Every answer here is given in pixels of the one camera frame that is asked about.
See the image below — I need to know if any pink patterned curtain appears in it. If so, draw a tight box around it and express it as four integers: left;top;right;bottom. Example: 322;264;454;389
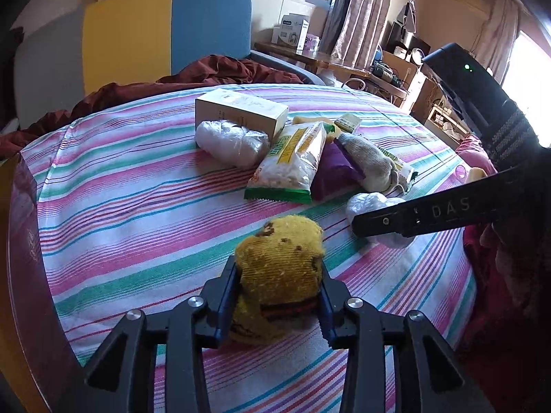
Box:
323;0;397;70

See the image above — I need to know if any cluttered wooden shelf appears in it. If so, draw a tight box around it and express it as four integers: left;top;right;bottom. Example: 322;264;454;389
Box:
369;49;436;109

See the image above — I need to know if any green and white snack packet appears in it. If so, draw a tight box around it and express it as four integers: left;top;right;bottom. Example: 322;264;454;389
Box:
245;121;328;204

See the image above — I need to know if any wooden desk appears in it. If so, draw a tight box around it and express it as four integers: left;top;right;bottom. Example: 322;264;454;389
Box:
253;42;372;81

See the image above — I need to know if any yellow knit hat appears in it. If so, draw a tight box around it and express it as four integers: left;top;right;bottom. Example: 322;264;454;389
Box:
229;216;325;346

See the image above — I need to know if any dark red blanket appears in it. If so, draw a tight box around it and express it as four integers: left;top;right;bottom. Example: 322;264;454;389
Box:
0;54;303;156

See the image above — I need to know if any grey yellow blue sofa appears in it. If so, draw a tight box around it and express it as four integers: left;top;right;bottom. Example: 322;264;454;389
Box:
13;0;329;129

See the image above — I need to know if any white printed carton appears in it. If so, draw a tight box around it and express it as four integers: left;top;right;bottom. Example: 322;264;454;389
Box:
271;13;311;51

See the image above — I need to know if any small white plastic bag bundle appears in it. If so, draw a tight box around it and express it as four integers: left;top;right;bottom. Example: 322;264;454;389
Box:
345;192;415;249

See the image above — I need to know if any black speaker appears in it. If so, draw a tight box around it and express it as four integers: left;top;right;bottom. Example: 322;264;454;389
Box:
385;21;432;57

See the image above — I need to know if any grey knit sock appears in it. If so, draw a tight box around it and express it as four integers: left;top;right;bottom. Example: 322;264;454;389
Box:
337;133;408;194

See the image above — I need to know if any large white plastic bag bundle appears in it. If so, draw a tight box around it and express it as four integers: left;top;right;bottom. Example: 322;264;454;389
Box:
194;119;271;169

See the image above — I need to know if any cream cardboard box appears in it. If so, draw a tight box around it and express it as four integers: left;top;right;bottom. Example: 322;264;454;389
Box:
195;88;289;138

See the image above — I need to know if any side window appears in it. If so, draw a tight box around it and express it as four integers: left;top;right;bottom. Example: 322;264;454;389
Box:
500;30;551;113

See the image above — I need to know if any purple snack packet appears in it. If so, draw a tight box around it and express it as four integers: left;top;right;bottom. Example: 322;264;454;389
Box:
310;141;367;201

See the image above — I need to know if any pink cloth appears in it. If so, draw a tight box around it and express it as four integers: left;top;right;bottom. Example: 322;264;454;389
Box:
455;135;497;178

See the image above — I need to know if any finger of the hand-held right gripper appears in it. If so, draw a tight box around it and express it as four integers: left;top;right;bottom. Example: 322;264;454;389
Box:
352;167;523;240

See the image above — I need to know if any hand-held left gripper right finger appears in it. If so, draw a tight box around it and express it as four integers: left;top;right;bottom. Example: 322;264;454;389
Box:
317;264;496;413

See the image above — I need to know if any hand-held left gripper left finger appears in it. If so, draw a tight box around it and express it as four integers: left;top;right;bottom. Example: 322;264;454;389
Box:
84;256;242;413

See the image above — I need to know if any side window curtain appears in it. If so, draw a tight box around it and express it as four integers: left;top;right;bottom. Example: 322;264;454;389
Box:
470;0;522;79

